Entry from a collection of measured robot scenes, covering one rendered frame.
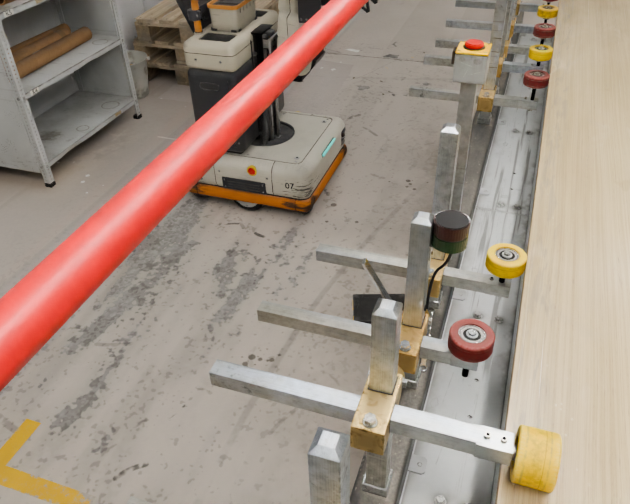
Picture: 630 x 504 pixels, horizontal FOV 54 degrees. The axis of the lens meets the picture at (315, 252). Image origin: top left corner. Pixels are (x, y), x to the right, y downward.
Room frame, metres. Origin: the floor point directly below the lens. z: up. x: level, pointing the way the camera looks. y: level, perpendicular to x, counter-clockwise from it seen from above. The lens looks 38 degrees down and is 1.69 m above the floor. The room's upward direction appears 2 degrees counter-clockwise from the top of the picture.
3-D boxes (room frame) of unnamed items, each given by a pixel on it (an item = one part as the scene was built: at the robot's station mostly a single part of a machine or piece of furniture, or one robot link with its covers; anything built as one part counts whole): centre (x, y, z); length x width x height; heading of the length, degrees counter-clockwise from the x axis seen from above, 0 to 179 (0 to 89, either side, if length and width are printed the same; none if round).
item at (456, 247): (0.82, -0.23, 1.08); 0.06 x 0.06 x 0.02
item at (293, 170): (2.82, 0.22, 0.16); 0.67 x 0.64 x 0.25; 69
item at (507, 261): (0.98, -0.40, 0.85); 0.08 x 0.08 x 0.11
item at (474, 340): (0.76, -0.27, 0.85); 0.08 x 0.08 x 0.11
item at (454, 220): (0.82, -0.23, 1.01); 0.06 x 0.06 x 0.22; 69
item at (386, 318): (0.61, -0.09, 0.89); 0.04 x 0.04 x 0.48; 69
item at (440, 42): (2.46, -0.74, 0.81); 0.43 x 0.03 x 0.04; 69
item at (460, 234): (0.82, -0.23, 1.10); 0.06 x 0.06 x 0.02
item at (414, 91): (1.99, -0.56, 0.80); 0.43 x 0.03 x 0.04; 69
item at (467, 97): (1.32, -0.36, 0.93); 0.05 x 0.05 x 0.45; 69
